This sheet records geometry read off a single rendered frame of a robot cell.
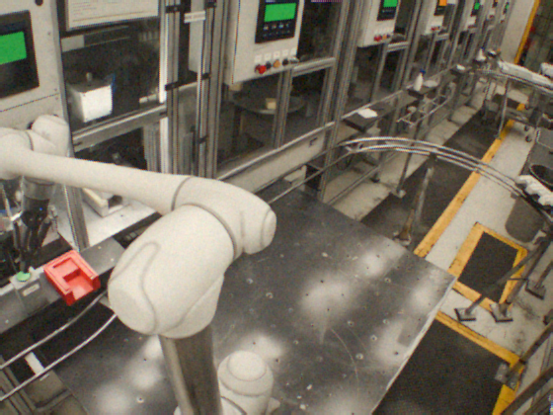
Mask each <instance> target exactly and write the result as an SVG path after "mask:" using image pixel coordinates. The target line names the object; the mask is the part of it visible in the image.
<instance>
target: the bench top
mask: <svg viewBox="0 0 553 415"><path fill-rule="evenodd" d="M272 211H273V212H274V213H275V215H276V230H275V235H274V238H273V240H272V242H271V244H270V245H267V246H266V247H265V248H264V249H263V250H261V251H258V252H255V253H252V254H249V253H245V252H242V253H241V254H240V256H238V257H237V258H236V259H235V261H234V262H233V263H232V264H231V265H230V266H229V267H228V268H227V269H226V271H225V273H224V275H223V276H224V280H223V283H222V286H221V290H220V293H219V297H218V300H217V304H216V309H215V312H214V315H213V317H212V318H213V319H212V321H211V329H212V339H213V349H214V350H215V358H216V367H217V370H218V368H219V366H220V364H221V362H222V361H224V360H225V359H226V358H227V357H228V356H229V355H231V354H232V353H236V352H239V351H249V352H253V353H255V354H257V355H259V356H260V357H261V358H263V359H266V361H267V362H268V364H269V366H270V368H271V370H272V373H273V378H274V383H273V389H272V394H271V398H273V399H275V400H278V401H279V403H280V407H279V409H278V410H277V411H274V412H273V413H272V414H271V415H370V414H371V413H372V412H373V411H374V410H375V409H376V407H377V406H378V405H379V403H380V402H381V400H382V398H383V397H384V396H385V394H386V392H387V391H388V389H389V388H390V386H391V385H392V383H393V381H394V380H395V379H396V377H397V376H398V374H399V372H400V370H401V369H403V368H404V367H405V366H406V364H407V362H408V361H409V359H410V357H411V356H412V354H413V353H414V352H415V350H416V348H417V346H418V345H419V343H420V341H421V340H422V338H423V336H424V335H425V333H426V332H427V331H428V329H429V327H430V325H431V324H432V322H433V320H434V319H435V316H436V315H437V313H438V311H439V309H440V308H441V306H442V304H443V303H444V301H445V299H446V298H447V296H448V294H449V293H450V291H451V289H452V287H453V286H454V285H455V283H456V280H457V277H455V276H453V275H452V274H451V273H449V272H448V271H446V270H443V269H441V268H439V267H438V266H437V265H435V264H433V263H431V262H430V261H428V260H426V259H425V258H423V257H421V256H418V255H417V254H415V253H413V252H411V251H409V250H407V249H406V248H405V247H403V246H401V245H399V244H397V243H396V242H394V241H392V240H390V239H388V238H386V237H385V236H382V235H380V234H379V233H378V232H376V231H374V230H373V229H371V228H369V227H367V226H365V225H364V224H362V223H360V222H357V221H355V220H353V219H352V218H351V217H350V216H348V215H346V214H344V213H342V212H340V211H339V210H337V209H335V208H333V207H330V206H329V205H327V204H325V203H322V202H320V201H318V200H317V198H315V197H313V196H311V195H309V194H307V193H306V192H304V191H301V190H299V189H297V188H296V189H294V190H293V191H291V192H290V193H288V194H286V195H284V196H282V197H281V198H279V200H278V201H276V202H274V203H273V204H272ZM350 224H353V226H351V225H350ZM347 255H350V257H349V258H348V257H347ZM396 266H399V267H400V268H399V269H397V268H396ZM321 280H323V281H324V283H321V282H320V281H321ZM106 288H107V287H105V288H103V289H100V290H99V291H97V292H95V294H93V295H90V296H89V297H87V298H85V300H83V301H82V300H81V302H79V303H77V304H76V305H75V306H74V305H73V306H72V307H71V308H69V309H68V310H66V311H64V312H62V314H59V315H58V316H56V317H55V318H53V319H51V320H50V321H49V322H48V321H47V322H46V323H45V324H44V325H42V326H41V327H40V328H37V329H36V330H35V331H32V332H31V333H29V336H30V337H31V339H32V341H33V342H34V343H35V344H36V343H37V342H38V341H41V340H42V339H44V338H45V337H46V336H49V335H50V334H51V333H52V332H53V333H54V332H55V331H56V330H57V329H60V327H62V326H64V325H65V324H67V322H70V320H72V319H73V317H76V316H77V315H78V314H79V313H80V312H82V311H83V310H84V308H85V307H87V306H88V305H89V304H90V303H91V302H92V301H93V300H94V299H96V298H97V296H98V295H99V294H100V293H102V291H104V290H105V289H106ZM114 314H116V313H115V312H114V311H113V310H111V309H109V308H108V307H106V306H104V305H102V304H100V303H98V302H97V303H96V304H94V306H93V307H92V308H91V309H90V310H88V311H87V312H86V314H85V315H82V317H81V318H80V319H78V320H77V321H75V323H74V324H71V326H69V327H68V329H65V330H64V331H63V332H61V333H59V334H58V335H57V336H55V337H53V338H52V339H50V340H49V341H48V342H47V341H46V342H45V343H44V344H42V345H40V347H38V348H39V351H40V353H41V354H42V355H43V356H44V357H45V359H46V361H47V362H48V364H49V365H51V364H52V363H54V362H56V361H58V360H59V359H60V358H62V357H63V356H65V355H67V354H68V353H70V352H71V351H72V350H74V349H75V348H77V346H80V345H81V344H82V343H84V342H85V341H86V340H88V339H89V338H90V337H91V336H92V335H93V334H95V332H97V331H98V330H100V328H101V327H103V326H104V324H106V323H107V322H108V320H109V319H110V318H111V317H113V315H114ZM54 371H55V373H56V374H57V376H59V377H60V379H61V380H62V381H63V383H64V384H65V385H66V387H67V388H68V390H69V391H70V392H71V394H72V395H74V397H75V398H76V399H77V401H78V402H79V403H80V404H81V406H82V407H83V409H84V410H85V411H86V412H87V413H88V414H89V415H174V413H175V411H176V410H177V406H178V402H177V399H176V394H175V393H174V391H173V387H172V383H171V380H170V376H169V375H168V372H167V368H166V363H165V360H164V356H163V355H162V350H161V347H160V342H159V338H158V334H153V335H144V334H142V333H141V332H138V331H136V330H133V329H131V328H129V327H128V326H127V325H126V324H125V323H123V322H122V321H121V320H120V319H119V318H117V319H115V320H114V321H113V322H112V323H111V324H110V326H109V327H107V328H106V330H105V331H104V332H101V334H100V335H99V336H98V338H97V337H96V338H95V339H94V341H93V342H92V341H91V342H90V344H89V345H86V347H84V348H83V349H81V350H80V351H79V352H77V353H76V354H75V355H73V356H71V357H70V358H68V359H67V360H66V361H64V362H62V363H61V364H59V366H56V367H55V368H54Z"/></svg>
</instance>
